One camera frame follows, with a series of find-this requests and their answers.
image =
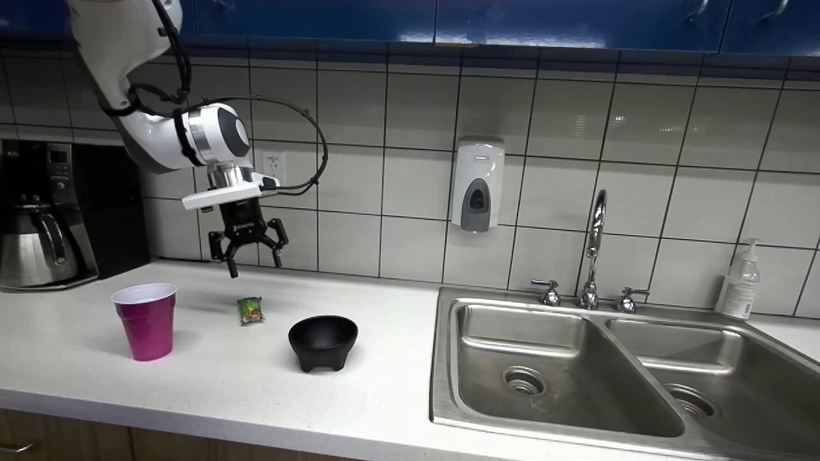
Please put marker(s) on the clear pump soap bottle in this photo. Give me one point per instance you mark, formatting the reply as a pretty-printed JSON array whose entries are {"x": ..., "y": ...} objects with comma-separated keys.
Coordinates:
[{"x": 739, "y": 286}]

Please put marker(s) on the narrow blue cabinet door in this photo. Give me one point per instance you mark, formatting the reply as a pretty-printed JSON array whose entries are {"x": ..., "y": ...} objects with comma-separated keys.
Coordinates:
[{"x": 771, "y": 29}]

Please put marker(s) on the metal drawer pull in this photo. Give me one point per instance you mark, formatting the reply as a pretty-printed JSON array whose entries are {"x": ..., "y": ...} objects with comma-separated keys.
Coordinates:
[{"x": 16, "y": 448}]

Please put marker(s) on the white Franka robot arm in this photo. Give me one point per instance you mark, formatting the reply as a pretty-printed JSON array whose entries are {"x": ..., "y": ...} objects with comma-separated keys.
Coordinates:
[{"x": 118, "y": 53}]

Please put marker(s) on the wooden base cabinet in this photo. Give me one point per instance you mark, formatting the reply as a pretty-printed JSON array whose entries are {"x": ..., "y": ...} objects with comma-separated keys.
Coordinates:
[{"x": 104, "y": 440}]

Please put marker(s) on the pink plastic cup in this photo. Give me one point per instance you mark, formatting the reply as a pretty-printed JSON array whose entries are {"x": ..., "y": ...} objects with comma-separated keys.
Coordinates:
[{"x": 148, "y": 326}]

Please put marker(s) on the green chocolate bar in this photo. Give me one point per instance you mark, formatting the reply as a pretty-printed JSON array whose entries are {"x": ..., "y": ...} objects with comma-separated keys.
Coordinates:
[{"x": 250, "y": 311}]

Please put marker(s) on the stainless steel double sink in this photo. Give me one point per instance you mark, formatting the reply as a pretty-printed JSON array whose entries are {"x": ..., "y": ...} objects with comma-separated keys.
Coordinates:
[{"x": 597, "y": 375}]

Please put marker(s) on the white wall soap dispenser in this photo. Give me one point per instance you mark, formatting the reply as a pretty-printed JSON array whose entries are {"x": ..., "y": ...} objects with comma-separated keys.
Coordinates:
[{"x": 477, "y": 185}]

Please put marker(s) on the chrome sink faucet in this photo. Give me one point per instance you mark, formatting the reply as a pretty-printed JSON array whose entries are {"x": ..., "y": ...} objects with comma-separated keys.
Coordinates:
[{"x": 593, "y": 247}]

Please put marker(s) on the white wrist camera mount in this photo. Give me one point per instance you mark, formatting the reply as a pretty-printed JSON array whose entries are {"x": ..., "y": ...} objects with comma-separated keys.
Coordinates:
[{"x": 230, "y": 190}]

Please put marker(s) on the black coffee maker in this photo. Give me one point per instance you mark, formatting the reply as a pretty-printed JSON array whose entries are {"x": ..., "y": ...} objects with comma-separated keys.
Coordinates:
[{"x": 92, "y": 215}]

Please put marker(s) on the black footed bowl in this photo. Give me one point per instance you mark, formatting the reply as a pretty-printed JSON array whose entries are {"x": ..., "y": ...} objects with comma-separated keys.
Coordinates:
[{"x": 323, "y": 340}]

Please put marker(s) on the wide blue cabinet door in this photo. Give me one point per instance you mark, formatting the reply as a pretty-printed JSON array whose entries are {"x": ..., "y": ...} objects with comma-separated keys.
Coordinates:
[{"x": 342, "y": 20}]

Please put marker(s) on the steel coffee carafe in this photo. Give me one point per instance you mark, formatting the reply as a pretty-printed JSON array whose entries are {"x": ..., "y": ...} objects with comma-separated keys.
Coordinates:
[{"x": 35, "y": 247}]

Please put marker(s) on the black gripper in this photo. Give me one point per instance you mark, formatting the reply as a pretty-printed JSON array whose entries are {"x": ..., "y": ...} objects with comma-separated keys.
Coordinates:
[{"x": 242, "y": 218}]

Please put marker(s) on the white wall outlet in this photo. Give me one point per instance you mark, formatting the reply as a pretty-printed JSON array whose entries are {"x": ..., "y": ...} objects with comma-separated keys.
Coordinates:
[{"x": 277, "y": 166}]

